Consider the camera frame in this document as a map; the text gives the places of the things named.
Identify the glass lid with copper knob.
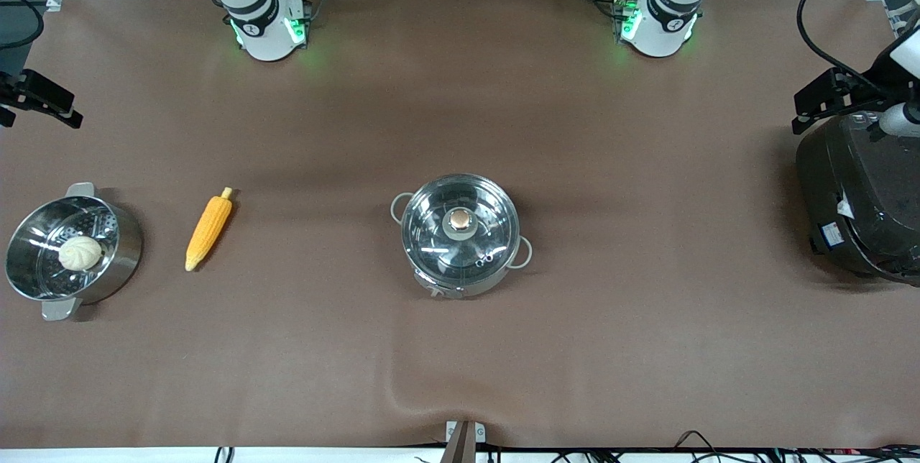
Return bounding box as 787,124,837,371
400,174,520,278

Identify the steel steamer pot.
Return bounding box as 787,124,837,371
5,183,144,321

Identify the yellow corn cob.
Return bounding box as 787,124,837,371
185,187,234,272

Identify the black rice cooker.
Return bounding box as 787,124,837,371
795,112,920,285

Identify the white steamed bun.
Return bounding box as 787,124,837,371
58,236,104,272

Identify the brown table mat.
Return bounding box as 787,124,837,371
0,0,920,449

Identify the black looping cable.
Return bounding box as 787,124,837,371
796,0,881,79

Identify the black cable bundle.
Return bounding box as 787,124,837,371
413,431,920,463

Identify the steel pot with grey handles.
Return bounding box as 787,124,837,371
390,174,533,298

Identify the metal camera bracket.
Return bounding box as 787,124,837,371
440,420,487,463

